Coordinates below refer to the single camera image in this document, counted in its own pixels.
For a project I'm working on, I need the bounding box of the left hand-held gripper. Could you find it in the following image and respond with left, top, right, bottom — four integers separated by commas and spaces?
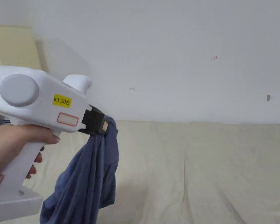
0, 66, 111, 221

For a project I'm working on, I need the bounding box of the dark blue shirt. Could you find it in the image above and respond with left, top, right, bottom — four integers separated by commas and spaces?
39, 115, 120, 224

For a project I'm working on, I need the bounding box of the person's left hand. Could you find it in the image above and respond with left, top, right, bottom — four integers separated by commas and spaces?
0, 125, 61, 187

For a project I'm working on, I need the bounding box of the bed with beige sheet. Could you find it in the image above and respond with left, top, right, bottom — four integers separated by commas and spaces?
21, 120, 280, 224

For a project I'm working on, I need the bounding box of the pale yellow perforated foam panel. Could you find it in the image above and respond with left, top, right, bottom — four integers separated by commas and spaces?
0, 24, 42, 73

